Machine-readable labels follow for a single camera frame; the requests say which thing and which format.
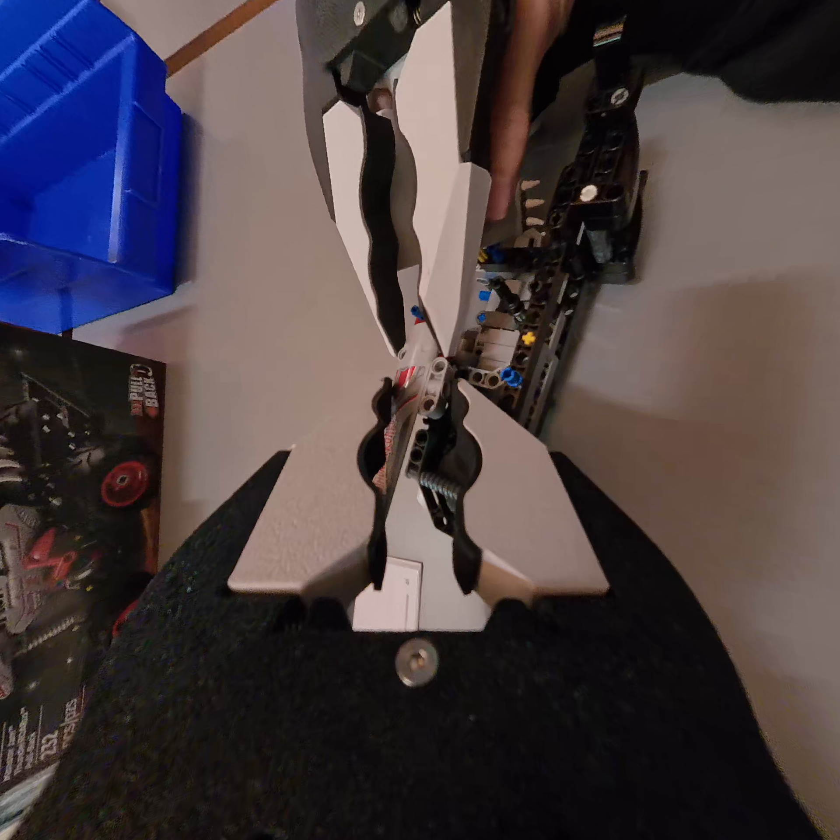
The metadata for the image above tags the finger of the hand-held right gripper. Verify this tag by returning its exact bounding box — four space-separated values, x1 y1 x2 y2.
322 97 409 360
392 2 494 350

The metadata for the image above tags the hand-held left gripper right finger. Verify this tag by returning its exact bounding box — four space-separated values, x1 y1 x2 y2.
449 379 609 601

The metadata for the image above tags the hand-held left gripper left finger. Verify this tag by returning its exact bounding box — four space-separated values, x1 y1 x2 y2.
226 377 396 601

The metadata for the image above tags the toy truck chassis model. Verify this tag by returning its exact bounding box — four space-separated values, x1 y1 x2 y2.
403 62 651 532

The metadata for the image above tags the person's right hand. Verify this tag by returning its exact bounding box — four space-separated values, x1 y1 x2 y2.
487 0 573 222

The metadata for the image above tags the building instruction booklet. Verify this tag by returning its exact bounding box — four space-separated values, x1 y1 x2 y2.
353 554 424 632

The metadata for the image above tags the black toy set box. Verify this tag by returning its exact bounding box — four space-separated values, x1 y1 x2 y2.
0 322 167 815

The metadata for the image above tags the blue plastic bin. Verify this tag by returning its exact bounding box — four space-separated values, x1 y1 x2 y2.
0 0 183 329

